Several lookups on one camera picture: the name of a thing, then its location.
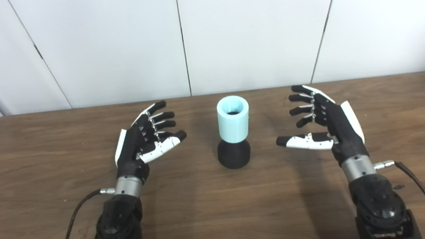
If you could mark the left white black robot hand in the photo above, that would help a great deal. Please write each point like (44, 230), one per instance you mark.
(132, 149)

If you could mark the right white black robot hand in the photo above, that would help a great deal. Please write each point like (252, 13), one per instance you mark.
(346, 134)

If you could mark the black flared nozzle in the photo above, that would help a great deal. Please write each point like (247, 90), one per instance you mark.
(234, 156)

